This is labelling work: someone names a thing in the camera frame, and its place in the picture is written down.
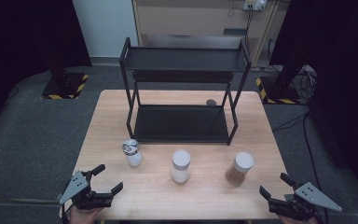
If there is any grey cabinet label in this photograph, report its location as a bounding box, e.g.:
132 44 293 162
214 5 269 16
223 28 247 36

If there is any black metal two-tier rack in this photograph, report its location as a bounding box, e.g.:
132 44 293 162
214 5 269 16
118 36 253 147

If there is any white-lid jar of brown powder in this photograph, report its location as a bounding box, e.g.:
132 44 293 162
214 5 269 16
225 151 255 188

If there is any person's right hand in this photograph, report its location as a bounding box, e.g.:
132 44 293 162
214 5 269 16
278 214 320 224

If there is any tangle of floor cables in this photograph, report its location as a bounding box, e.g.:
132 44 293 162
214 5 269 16
296 64 319 102

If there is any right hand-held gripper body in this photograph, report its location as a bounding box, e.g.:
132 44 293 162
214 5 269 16
268 181 343 222

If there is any silver-lid jar of white powder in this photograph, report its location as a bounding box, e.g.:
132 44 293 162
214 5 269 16
121 138 144 168

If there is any person's left hand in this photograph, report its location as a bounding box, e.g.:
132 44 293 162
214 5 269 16
69 205 104 224

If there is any white power strip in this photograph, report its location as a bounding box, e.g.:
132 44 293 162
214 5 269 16
242 0 268 12

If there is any black stand with striped base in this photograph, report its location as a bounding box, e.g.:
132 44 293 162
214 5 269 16
255 59 301 105
40 46 90 101

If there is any long black floor cable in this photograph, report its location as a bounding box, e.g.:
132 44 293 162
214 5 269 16
271 111 330 206

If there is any beige wooden cabinet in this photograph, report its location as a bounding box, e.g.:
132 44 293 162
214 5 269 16
131 0 282 67

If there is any left hand-held gripper black cable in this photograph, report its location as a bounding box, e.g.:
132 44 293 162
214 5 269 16
60 199 76 224

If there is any dark curtain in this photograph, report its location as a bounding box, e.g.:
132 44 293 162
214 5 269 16
0 0 93 138
268 0 358 203

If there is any black power strip cable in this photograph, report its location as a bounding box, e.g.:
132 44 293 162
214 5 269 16
244 8 255 52

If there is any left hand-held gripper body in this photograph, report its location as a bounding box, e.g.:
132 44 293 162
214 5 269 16
59 170 113 210

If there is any white-lid jar of white powder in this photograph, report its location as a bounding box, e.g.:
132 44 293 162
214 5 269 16
171 149 192 184

